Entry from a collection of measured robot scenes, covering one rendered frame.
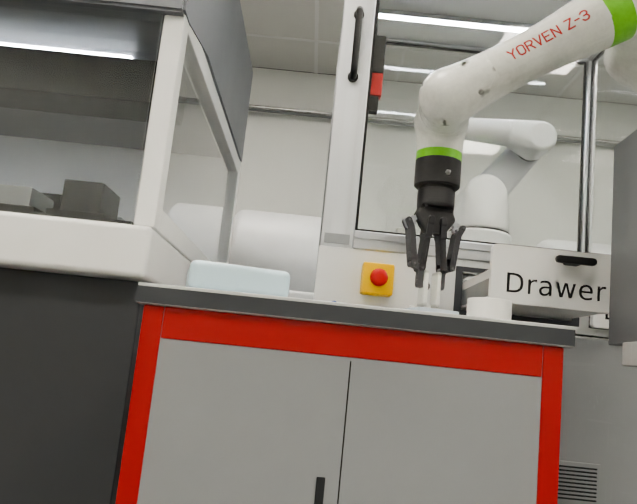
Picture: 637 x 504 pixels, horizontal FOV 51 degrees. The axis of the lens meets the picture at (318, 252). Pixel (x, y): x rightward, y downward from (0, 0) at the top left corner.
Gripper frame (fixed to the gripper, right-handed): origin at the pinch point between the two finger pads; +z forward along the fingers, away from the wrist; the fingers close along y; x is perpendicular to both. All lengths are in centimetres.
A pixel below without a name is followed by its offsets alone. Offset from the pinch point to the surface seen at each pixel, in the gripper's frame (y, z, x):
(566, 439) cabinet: -42, 28, -13
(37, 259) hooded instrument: 74, 2, -19
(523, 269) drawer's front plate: -13.6, -4.6, 11.2
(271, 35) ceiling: -10, -197, -296
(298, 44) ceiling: -29, -197, -300
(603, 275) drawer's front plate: -28.1, -5.0, 15.1
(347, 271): 8.5, -5.4, -26.9
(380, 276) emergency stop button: 3.6, -4.0, -17.9
